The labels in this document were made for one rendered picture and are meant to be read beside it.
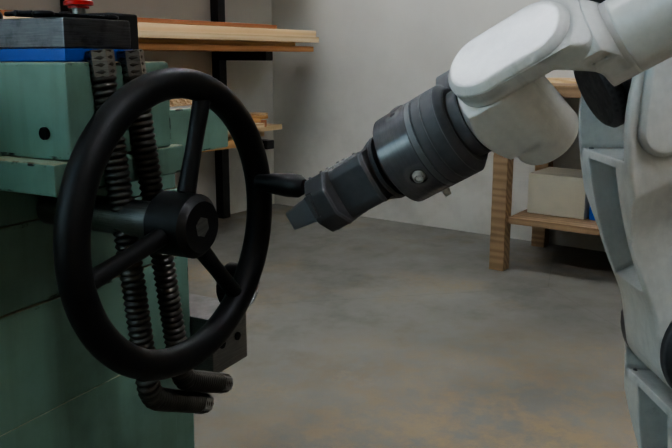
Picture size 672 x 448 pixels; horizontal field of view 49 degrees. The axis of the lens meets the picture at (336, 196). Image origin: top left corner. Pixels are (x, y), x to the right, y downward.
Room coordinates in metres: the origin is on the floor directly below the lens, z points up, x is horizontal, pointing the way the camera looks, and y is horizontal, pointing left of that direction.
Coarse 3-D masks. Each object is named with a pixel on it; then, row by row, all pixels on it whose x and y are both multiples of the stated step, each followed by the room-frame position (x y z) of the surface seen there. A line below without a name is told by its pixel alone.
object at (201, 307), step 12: (192, 300) 1.02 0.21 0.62; (204, 300) 1.02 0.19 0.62; (216, 300) 1.02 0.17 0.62; (192, 312) 0.97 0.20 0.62; (204, 312) 0.97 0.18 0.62; (192, 324) 0.95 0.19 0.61; (240, 324) 1.00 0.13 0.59; (240, 336) 0.99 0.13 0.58; (228, 348) 0.97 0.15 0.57; (240, 348) 0.99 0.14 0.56; (216, 360) 0.94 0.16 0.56; (228, 360) 0.97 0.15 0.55
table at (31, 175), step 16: (176, 112) 0.94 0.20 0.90; (176, 128) 0.94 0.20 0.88; (208, 128) 1.00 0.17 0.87; (224, 128) 1.03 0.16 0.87; (176, 144) 0.81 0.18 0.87; (208, 144) 1.00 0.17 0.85; (224, 144) 1.03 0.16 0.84; (0, 160) 0.69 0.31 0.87; (16, 160) 0.68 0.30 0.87; (32, 160) 0.68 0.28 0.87; (48, 160) 0.68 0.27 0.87; (128, 160) 0.73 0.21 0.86; (160, 160) 0.77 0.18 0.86; (176, 160) 0.80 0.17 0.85; (0, 176) 0.68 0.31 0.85; (16, 176) 0.67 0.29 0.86; (32, 176) 0.66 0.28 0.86; (48, 176) 0.65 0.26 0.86; (16, 192) 0.68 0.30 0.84; (32, 192) 0.67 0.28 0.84; (48, 192) 0.66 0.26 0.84
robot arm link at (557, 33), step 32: (544, 0) 0.62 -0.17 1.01; (576, 0) 0.61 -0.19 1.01; (512, 32) 0.61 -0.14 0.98; (544, 32) 0.59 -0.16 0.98; (576, 32) 0.58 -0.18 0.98; (608, 32) 0.58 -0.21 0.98; (480, 64) 0.62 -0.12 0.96; (512, 64) 0.59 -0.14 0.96; (544, 64) 0.58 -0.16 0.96; (576, 64) 0.58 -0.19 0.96; (608, 64) 0.58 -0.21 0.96; (480, 96) 0.60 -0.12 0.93
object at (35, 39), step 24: (0, 24) 0.72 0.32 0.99; (24, 24) 0.71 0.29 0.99; (48, 24) 0.69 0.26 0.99; (72, 24) 0.69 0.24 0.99; (96, 24) 0.72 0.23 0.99; (120, 24) 0.75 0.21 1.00; (0, 48) 0.73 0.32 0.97; (24, 48) 0.71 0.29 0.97; (48, 48) 0.69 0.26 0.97; (72, 48) 0.69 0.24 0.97; (96, 48) 0.72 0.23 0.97; (120, 48) 0.75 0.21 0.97
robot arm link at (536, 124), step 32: (448, 96) 0.66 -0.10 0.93; (512, 96) 0.61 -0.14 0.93; (544, 96) 0.63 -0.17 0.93; (416, 128) 0.65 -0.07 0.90; (448, 128) 0.64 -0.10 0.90; (480, 128) 0.63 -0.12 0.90; (512, 128) 0.63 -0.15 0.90; (544, 128) 0.63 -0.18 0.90; (576, 128) 0.66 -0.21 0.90; (448, 160) 0.64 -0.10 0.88; (480, 160) 0.65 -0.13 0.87; (544, 160) 0.66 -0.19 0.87
